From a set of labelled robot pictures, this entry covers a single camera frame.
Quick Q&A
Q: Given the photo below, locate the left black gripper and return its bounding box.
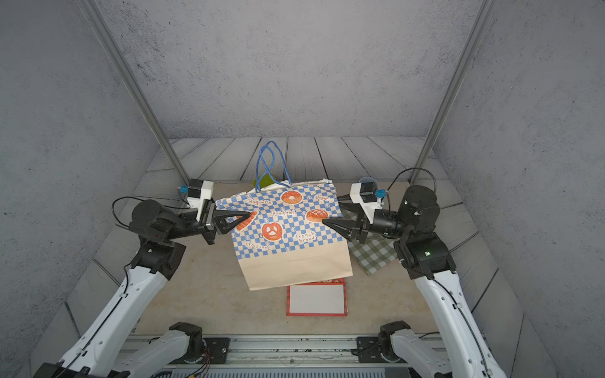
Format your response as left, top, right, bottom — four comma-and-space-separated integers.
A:
163, 202, 248, 250

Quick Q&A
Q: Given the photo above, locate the blue checkered paper bag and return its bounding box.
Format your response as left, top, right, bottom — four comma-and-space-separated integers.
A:
216, 141, 353, 291

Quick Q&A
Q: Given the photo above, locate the red and white paper bag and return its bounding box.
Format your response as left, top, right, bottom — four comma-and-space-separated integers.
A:
286, 278, 348, 317

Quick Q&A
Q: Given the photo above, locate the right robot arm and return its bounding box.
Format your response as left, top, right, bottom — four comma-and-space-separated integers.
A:
323, 182, 505, 377

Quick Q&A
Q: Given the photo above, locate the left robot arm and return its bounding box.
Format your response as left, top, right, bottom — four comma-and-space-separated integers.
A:
35, 199, 251, 377

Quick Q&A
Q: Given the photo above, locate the green checkered cloth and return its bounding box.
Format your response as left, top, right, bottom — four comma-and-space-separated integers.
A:
348, 234, 397, 276

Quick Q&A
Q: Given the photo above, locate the light blue mug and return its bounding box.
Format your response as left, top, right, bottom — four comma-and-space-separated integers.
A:
359, 176, 377, 185

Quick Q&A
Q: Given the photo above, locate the green bowl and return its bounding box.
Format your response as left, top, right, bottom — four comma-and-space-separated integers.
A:
254, 174, 275, 190

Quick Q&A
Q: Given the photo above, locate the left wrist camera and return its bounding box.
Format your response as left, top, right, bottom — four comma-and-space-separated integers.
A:
179, 179, 214, 220

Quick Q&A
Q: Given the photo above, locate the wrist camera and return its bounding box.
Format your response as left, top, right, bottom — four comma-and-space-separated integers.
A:
349, 180, 386, 224
179, 179, 214, 220

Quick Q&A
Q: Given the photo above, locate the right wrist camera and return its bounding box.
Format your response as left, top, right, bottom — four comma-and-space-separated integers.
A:
349, 180, 386, 224

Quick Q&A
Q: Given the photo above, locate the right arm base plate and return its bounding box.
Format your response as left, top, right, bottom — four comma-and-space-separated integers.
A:
351, 336, 383, 364

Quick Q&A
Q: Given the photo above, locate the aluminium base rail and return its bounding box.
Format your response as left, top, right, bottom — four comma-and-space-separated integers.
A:
110, 333, 502, 378

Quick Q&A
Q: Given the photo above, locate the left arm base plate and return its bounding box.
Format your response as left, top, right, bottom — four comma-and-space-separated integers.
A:
203, 337, 231, 365

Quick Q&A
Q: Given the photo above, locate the left metal frame post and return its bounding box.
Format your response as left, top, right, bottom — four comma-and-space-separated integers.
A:
77, 0, 191, 184

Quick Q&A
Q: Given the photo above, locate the metal frame post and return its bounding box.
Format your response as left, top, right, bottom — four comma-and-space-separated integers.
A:
409, 0, 497, 184
77, 0, 191, 184

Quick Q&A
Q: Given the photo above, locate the right metal frame post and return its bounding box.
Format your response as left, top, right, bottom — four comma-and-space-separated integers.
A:
409, 0, 497, 184

